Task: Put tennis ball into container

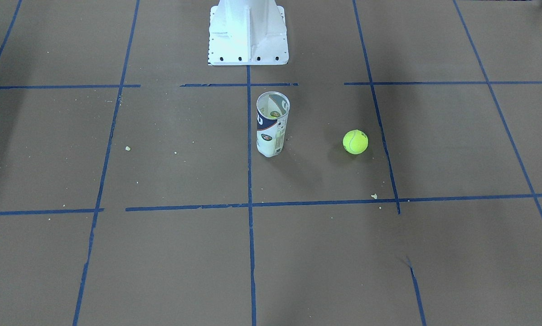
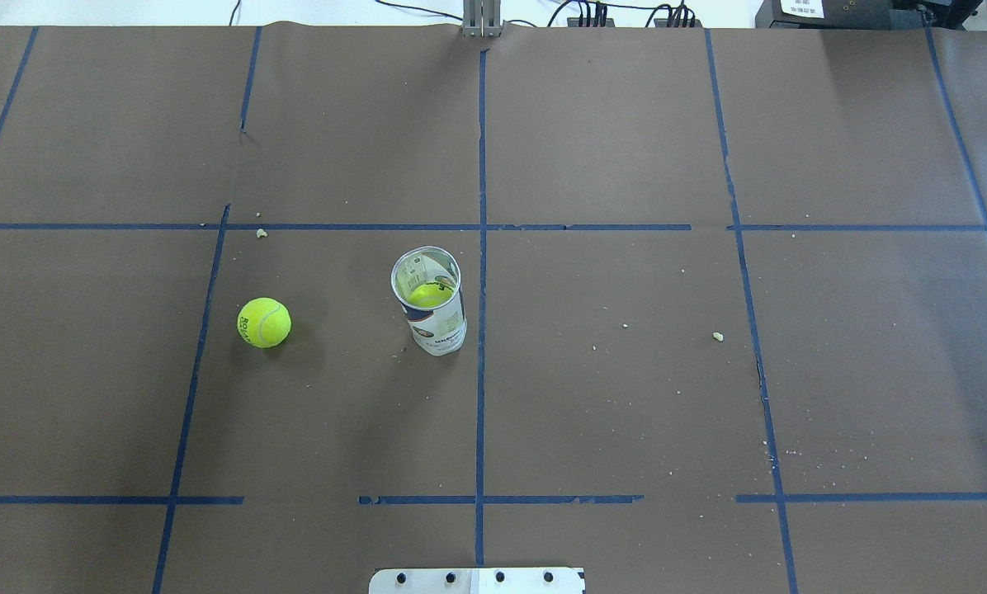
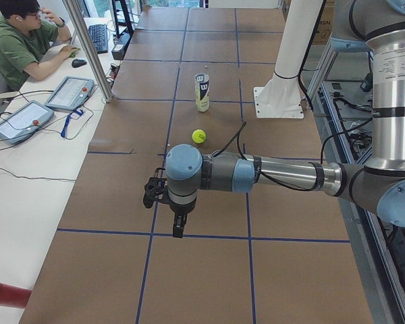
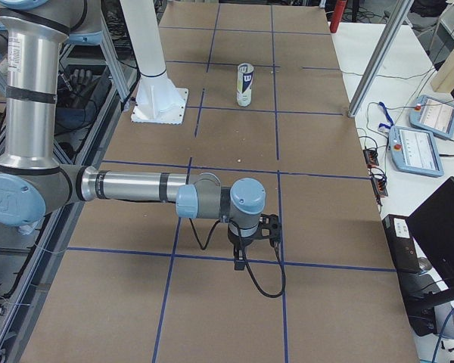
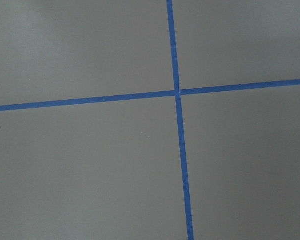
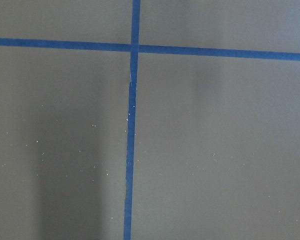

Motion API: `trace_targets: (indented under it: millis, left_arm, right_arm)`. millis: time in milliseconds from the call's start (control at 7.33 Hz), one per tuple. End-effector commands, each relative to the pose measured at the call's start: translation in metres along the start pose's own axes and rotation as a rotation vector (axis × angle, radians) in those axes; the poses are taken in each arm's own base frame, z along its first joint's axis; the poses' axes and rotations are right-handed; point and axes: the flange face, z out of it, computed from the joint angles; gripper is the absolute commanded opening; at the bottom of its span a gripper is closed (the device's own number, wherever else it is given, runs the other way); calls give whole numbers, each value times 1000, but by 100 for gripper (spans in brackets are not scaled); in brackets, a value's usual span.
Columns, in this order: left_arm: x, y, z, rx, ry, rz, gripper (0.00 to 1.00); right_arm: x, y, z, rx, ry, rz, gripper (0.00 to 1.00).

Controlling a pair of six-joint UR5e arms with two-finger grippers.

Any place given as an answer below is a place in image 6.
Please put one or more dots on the vertical blue tape strip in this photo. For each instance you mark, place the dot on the vertical blue tape strip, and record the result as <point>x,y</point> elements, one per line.
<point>131,119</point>

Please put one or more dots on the horizontal blue tape strip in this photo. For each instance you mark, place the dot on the horizontal blue tape strip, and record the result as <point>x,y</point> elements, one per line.
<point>151,49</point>

